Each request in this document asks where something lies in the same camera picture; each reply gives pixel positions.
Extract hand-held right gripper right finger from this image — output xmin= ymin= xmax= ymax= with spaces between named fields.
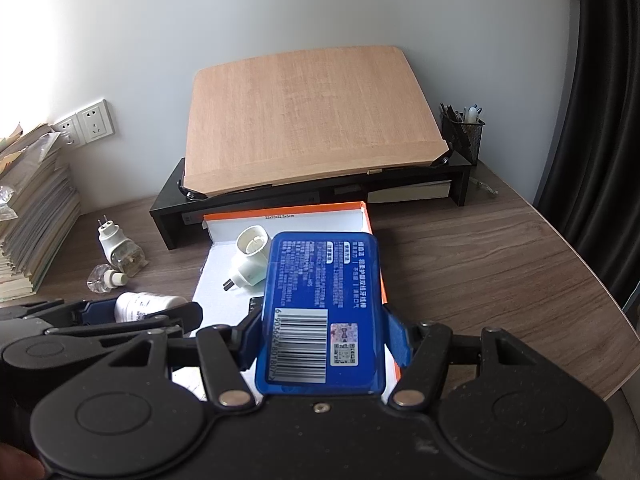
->
xmin=382 ymin=303 xmax=588 ymax=409

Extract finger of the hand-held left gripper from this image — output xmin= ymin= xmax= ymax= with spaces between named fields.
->
xmin=44 ymin=302 xmax=204 ymax=342
xmin=0 ymin=300 xmax=120 ymax=332

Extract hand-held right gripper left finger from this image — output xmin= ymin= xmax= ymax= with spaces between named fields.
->
xmin=107 ymin=307 xmax=266 ymax=409

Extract small white bottle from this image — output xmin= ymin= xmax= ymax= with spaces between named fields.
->
xmin=114 ymin=291 xmax=190 ymax=322

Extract orange cardboard box lid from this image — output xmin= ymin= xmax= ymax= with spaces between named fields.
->
xmin=172 ymin=201 xmax=406 ymax=404

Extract blue plastic box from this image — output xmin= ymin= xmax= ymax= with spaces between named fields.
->
xmin=254 ymin=231 xmax=389 ymax=397

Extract person's left hand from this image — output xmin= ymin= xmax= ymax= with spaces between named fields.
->
xmin=0 ymin=441 xmax=47 ymax=480

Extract clear refill bottle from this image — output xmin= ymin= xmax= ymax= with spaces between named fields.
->
xmin=86 ymin=263 xmax=130 ymax=295

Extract white plug-in mosquito heater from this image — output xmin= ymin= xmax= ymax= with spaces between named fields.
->
xmin=97 ymin=214 xmax=150 ymax=277

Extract white plug adapter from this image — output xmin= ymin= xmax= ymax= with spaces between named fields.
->
xmin=221 ymin=226 xmax=274 ymax=292

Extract black desk riser shelf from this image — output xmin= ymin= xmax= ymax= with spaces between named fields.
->
xmin=149 ymin=152 xmax=474 ymax=251

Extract stack of books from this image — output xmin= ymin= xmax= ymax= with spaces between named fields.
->
xmin=0 ymin=122 xmax=84 ymax=304

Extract black board clamp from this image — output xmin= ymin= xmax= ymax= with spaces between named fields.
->
xmin=177 ymin=180 xmax=207 ymax=202
xmin=430 ymin=142 xmax=455 ymax=169

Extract black mesh pen holder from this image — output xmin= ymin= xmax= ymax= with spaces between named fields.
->
xmin=440 ymin=116 xmax=487 ymax=167

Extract tilted wooden board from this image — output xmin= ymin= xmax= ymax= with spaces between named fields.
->
xmin=184 ymin=45 xmax=451 ymax=199

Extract black curtain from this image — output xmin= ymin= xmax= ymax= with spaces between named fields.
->
xmin=532 ymin=0 xmax=640 ymax=312

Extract white wall socket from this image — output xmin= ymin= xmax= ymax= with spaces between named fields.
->
xmin=52 ymin=114 xmax=82 ymax=147
xmin=76 ymin=99 xmax=117 ymax=142

